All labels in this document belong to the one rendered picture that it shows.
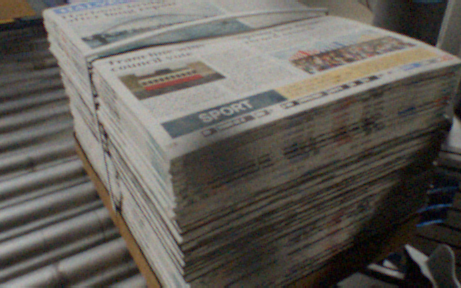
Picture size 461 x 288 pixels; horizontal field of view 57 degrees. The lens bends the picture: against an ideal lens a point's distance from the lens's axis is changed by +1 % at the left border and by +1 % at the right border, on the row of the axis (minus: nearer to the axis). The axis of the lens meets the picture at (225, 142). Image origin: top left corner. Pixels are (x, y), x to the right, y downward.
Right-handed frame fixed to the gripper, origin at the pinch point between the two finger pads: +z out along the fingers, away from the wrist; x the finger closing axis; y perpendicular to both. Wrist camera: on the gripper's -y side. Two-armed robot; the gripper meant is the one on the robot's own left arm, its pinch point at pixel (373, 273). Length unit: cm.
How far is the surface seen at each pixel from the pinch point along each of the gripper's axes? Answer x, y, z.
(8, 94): 29, 1, 68
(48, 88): 22, 1, 68
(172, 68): 18.1, 25.0, 11.6
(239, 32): 7.9, 24.9, 16.9
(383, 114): 4.4, 22.0, 0.1
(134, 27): 16.9, 25.0, 23.8
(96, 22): 19.9, 25.1, 27.2
